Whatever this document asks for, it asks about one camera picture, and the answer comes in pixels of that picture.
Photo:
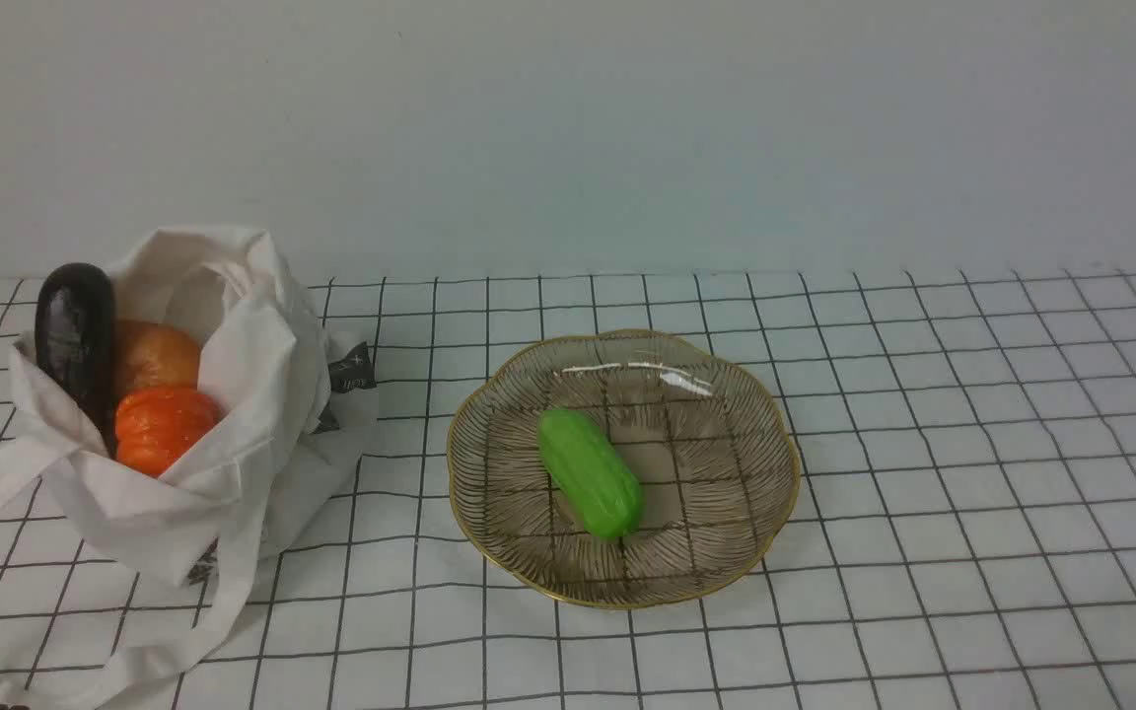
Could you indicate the dark purple toy eggplant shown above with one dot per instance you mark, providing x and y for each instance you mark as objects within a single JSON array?
[{"x": 75, "y": 331}]

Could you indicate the white cloth tote bag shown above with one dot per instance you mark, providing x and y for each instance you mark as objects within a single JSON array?
[{"x": 290, "y": 433}]

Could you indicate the gold-rimmed glass plate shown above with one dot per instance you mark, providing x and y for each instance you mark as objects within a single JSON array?
[{"x": 705, "y": 438}]

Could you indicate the green toy cucumber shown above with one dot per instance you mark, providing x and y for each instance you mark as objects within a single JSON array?
[{"x": 591, "y": 475}]

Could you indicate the orange toy pumpkin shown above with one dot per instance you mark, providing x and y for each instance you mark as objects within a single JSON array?
[{"x": 154, "y": 427}]

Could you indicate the tan toy potato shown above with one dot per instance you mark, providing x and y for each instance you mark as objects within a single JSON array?
[{"x": 150, "y": 355}]

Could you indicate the white grid tablecloth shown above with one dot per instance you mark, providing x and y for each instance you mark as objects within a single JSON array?
[{"x": 965, "y": 536}]

